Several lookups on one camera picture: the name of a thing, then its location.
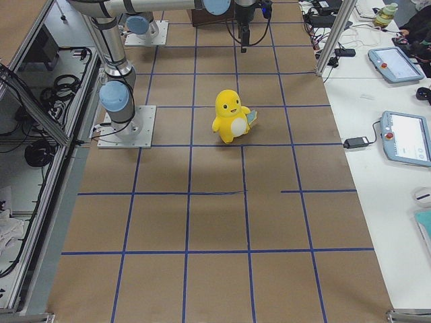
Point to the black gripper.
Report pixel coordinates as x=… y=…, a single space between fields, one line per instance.
x=243 y=13

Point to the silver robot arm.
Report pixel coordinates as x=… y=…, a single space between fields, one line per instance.
x=143 y=25
x=117 y=95

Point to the yellow plush dinosaur toy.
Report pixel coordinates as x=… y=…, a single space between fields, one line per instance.
x=232 y=119

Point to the green drink bottle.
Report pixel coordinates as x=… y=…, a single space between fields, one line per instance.
x=385 y=15

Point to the upper blue teach pendant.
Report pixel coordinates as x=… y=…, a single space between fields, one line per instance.
x=394 y=65

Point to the blue teach pendant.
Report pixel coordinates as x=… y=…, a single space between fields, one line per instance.
x=405 y=138
x=394 y=65

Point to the black power adapter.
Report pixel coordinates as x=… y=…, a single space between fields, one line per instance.
x=356 y=142

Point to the lower blue teach pendant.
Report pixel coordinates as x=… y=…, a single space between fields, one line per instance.
x=405 y=138

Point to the white crumpled cloth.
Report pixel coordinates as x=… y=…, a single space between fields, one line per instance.
x=12 y=229

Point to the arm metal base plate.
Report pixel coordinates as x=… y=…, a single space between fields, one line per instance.
x=138 y=133
x=133 y=40

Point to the aluminium frame post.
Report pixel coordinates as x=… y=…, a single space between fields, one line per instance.
x=337 y=29

